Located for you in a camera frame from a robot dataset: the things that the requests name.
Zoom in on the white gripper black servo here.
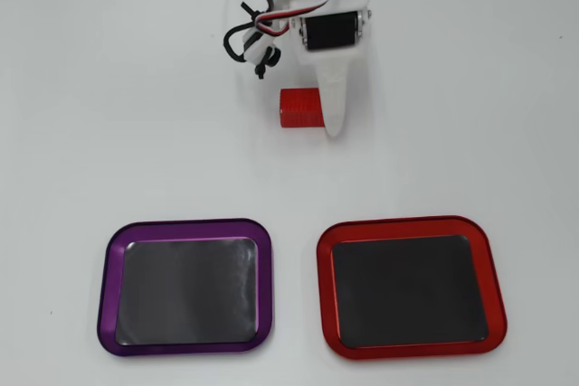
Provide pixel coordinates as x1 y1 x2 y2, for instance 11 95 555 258
289 0 374 140

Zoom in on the red block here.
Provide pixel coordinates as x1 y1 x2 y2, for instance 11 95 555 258
278 88 325 129

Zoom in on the red metal dish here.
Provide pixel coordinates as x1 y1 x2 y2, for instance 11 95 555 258
315 214 509 362

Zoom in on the purple metal dish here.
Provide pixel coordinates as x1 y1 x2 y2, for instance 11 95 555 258
96 217 276 358

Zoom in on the black zip tie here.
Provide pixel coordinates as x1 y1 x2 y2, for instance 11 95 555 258
255 44 281 81
240 0 264 22

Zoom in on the white cable holder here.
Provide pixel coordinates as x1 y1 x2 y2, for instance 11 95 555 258
242 27 281 66

